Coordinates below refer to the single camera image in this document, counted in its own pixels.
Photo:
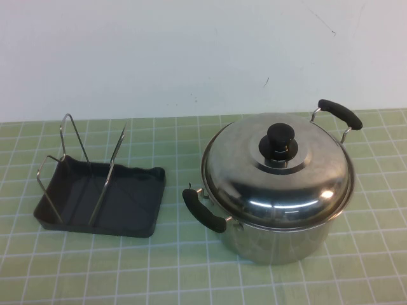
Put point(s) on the stainless steel pot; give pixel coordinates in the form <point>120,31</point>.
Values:
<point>254,244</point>

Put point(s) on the black plastic drip tray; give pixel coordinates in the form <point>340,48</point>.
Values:
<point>127,206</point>

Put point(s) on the green grid table mat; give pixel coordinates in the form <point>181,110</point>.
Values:
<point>178,273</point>

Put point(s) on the steel pot lid black knob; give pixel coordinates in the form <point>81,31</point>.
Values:
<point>286,190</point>

